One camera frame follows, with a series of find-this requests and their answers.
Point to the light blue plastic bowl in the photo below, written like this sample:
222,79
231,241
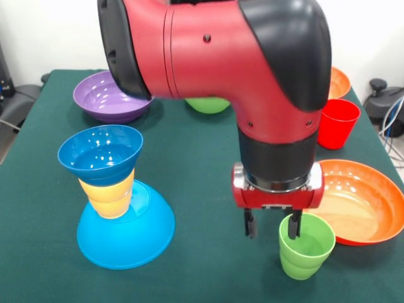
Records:
132,240

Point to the dark blue plastic bowl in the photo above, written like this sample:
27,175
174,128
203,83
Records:
98,161

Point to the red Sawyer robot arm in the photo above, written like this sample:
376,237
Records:
221,57

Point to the light green plastic bowl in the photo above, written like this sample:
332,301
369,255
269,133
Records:
208,105

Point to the orange plastic bowl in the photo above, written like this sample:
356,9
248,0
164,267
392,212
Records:
339,83
363,205

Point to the green stepped plastic cup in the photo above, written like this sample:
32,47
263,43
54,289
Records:
303,262

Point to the dark green tablecloth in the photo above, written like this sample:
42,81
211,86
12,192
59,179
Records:
205,176

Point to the purple plastic bowl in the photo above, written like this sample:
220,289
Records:
98,101

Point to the yellow stepped plastic cup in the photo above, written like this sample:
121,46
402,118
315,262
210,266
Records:
109,202

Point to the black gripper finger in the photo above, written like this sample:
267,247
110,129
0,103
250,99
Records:
295,225
251,225

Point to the black equipment box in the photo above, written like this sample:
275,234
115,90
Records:
6,79

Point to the red plastic cup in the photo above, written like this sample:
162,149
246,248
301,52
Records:
339,129

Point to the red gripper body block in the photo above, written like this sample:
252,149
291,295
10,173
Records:
277,199

